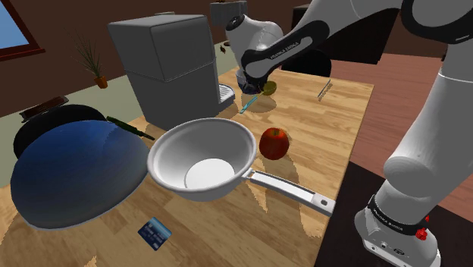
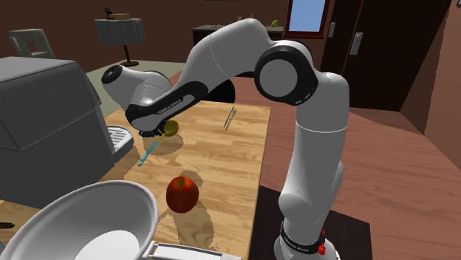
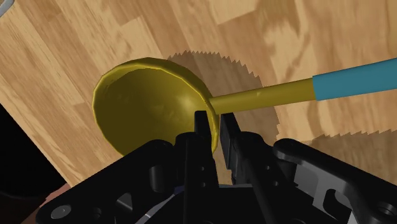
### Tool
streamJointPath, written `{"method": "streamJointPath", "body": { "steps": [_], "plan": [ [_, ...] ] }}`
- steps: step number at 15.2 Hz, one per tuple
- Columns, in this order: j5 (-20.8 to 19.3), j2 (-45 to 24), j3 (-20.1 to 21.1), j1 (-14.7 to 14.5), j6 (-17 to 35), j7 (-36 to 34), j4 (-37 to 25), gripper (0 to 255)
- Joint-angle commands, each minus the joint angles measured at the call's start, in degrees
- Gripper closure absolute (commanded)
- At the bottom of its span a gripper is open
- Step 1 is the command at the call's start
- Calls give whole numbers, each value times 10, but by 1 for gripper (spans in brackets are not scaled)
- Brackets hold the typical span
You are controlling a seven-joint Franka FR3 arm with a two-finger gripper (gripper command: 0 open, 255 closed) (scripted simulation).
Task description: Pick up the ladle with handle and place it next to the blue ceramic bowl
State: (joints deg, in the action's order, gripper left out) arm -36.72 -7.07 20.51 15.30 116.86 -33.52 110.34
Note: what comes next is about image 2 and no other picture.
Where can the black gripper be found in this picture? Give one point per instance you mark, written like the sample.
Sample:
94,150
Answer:
147,133

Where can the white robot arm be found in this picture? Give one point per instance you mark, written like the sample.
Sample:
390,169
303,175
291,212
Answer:
317,144

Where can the red apple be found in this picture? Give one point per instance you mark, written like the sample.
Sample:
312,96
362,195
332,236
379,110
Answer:
182,196

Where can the thin grey pen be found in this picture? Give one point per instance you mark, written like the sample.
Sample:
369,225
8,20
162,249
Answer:
229,117

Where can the large white bowl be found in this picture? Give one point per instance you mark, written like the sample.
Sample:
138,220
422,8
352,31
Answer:
90,212

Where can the grey coffee machine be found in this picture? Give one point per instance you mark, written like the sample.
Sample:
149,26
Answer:
46,118

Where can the round table with grey cloth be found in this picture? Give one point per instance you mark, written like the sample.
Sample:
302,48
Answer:
120,31

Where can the dark sideboard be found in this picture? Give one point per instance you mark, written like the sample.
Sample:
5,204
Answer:
201,34

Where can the white appliance base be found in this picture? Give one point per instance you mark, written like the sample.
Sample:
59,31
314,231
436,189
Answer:
187,252

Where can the white chair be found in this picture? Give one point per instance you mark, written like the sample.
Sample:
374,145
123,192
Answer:
21,50

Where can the small black object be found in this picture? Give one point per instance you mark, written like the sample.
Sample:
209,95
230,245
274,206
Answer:
6,225

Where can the dark robot stand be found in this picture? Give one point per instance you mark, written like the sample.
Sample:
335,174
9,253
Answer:
353,237

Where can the dark double door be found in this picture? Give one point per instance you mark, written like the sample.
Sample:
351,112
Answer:
389,54

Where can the window with red frame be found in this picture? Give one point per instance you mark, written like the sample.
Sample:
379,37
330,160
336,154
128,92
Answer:
306,16

